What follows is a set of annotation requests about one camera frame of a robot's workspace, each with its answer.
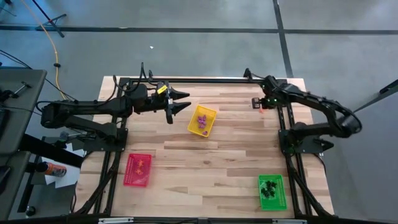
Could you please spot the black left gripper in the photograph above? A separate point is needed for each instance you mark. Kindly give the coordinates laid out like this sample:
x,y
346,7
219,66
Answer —
x,y
155,101

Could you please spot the green plastic basket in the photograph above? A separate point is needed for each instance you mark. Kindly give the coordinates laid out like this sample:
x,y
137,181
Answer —
x,y
278,202

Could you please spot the yellow label tag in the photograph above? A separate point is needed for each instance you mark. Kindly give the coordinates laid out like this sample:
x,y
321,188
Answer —
x,y
162,89

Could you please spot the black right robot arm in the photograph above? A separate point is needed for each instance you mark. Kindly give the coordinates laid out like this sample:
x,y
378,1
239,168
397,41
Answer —
x,y
314,102

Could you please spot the orange black spray can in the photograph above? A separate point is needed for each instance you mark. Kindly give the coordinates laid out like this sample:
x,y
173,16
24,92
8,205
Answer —
x,y
56,170

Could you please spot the silver metal bracket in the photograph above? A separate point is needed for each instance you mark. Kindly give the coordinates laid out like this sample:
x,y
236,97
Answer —
x,y
289,221
115,220

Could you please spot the black tripod legs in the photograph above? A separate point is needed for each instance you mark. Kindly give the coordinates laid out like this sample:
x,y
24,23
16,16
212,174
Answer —
x,y
51,21

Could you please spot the black table leg beam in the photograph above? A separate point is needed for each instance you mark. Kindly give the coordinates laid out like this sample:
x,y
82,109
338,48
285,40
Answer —
x,y
46,149

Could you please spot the black front crossbar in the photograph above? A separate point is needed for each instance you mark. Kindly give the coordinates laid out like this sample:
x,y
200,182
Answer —
x,y
171,222

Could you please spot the black round cap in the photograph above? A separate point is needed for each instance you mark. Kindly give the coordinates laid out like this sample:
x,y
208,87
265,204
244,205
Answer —
x,y
30,211

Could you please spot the grey side table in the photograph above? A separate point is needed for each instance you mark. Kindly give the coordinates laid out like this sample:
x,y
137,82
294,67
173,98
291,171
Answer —
x,y
25,124

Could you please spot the black aluminium table frame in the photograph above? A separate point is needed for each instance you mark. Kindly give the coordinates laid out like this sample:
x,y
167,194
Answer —
x,y
202,80

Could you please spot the yellow plastic basket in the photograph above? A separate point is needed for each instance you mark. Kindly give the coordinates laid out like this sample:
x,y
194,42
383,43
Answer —
x,y
194,127

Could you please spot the red plastic basket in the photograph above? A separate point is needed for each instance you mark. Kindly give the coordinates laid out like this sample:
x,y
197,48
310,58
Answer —
x,y
132,177

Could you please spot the grey cabinet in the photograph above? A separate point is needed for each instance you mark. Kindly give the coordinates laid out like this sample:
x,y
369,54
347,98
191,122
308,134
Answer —
x,y
367,161

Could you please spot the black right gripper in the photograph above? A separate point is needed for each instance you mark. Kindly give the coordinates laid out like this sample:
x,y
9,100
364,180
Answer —
x,y
270,102

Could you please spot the black frame bracket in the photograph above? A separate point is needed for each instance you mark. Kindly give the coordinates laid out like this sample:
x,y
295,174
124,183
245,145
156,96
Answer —
x,y
150,74
247,74

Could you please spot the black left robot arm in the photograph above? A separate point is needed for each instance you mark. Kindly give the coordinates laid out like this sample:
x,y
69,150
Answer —
x,y
81,110

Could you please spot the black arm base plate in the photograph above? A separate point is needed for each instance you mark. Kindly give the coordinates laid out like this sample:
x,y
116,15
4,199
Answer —
x,y
311,147
105,147

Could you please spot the white paper sheets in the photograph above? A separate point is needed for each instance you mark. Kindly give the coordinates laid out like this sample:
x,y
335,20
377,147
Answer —
x,y
70,177

